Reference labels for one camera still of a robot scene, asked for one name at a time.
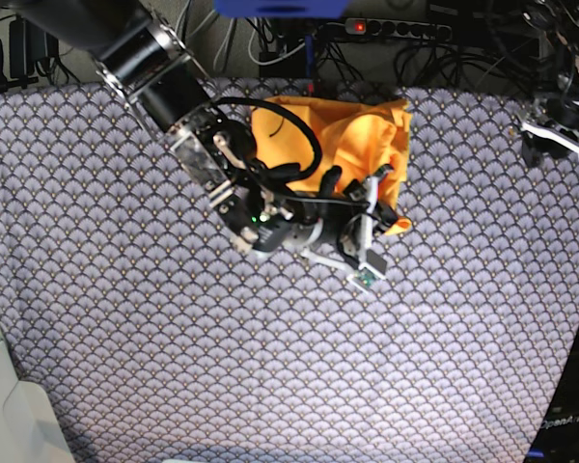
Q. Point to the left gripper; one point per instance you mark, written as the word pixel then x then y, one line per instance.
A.
pixel 543 136

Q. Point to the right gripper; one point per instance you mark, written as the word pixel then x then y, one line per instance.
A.
pixel 348 224

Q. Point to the yellow T-shirt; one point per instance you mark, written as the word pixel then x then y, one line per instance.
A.
pixel 358 138

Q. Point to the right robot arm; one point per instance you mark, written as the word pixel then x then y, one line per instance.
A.
pixel 139 55

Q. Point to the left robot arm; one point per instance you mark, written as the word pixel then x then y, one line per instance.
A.
pixel 558 21

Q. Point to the black power strip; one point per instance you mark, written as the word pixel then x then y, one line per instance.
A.
pixel 387 29

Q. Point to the blue fan-pattern tablecloth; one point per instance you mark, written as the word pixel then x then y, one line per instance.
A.
pixel 122 295

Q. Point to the black OpenArm box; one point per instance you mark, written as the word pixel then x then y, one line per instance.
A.
pixel 558 435

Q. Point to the grey chair seat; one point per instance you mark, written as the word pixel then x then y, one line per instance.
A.
pixel 29 430

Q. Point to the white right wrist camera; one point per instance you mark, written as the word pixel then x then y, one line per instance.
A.
pixel 372 269

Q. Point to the blue clamp handle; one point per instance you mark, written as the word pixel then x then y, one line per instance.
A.
pixel 309 56

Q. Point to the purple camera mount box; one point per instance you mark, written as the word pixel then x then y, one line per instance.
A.
pixel 281 8

